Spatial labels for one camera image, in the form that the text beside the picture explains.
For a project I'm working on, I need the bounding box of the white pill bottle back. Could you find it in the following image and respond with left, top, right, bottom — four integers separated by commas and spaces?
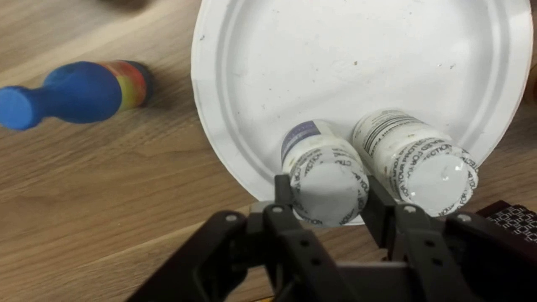
351, 110, 478, 216

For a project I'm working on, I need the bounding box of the blue toy bottle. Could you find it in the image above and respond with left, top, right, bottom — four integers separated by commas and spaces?
0, 60, 153, 130

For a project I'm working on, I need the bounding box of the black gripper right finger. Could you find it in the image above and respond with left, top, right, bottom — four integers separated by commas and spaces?
361, 175, 482, 302

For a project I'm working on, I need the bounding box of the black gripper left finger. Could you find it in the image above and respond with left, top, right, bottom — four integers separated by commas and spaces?
264, 174, 356, 302

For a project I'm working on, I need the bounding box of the white paper plate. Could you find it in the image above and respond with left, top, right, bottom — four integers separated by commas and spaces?
191, 0, 534, 201

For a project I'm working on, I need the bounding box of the white pill bottle blue label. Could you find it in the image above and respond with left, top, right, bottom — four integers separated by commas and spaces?
280, 118, 369, 226

